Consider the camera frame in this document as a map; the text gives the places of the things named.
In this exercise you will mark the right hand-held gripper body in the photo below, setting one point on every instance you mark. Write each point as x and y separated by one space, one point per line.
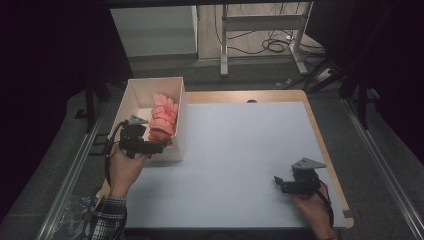
303 183

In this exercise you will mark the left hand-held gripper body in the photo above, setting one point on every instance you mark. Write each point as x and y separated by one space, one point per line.
133 140

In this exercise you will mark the pink glove with grey palm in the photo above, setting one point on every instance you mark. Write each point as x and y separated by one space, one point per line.
159 138

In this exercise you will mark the pink glove with red laces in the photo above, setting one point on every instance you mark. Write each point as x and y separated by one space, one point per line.
164 115

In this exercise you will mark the white box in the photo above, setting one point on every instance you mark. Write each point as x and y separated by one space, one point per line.
143 96

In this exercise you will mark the person's right hand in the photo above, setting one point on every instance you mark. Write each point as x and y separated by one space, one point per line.
311 208

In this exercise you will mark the person's left hand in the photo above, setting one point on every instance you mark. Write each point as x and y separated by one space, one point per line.
125 170

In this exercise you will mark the pale blue table mat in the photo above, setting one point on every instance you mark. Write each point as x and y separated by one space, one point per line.
240 166

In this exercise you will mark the clear plastic bag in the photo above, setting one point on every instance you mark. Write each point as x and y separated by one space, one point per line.
76 213

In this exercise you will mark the black tripod stand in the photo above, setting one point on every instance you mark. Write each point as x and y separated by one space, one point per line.
361 100

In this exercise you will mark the white power strip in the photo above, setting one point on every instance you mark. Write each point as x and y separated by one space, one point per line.
323 75

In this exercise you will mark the white cabinet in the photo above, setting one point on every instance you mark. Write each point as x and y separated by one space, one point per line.
156 30

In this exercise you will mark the metal floor rail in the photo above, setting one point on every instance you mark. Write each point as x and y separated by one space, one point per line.
383 166
71 176

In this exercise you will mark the grey metal desk frame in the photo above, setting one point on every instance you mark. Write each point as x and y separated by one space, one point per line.
261 23

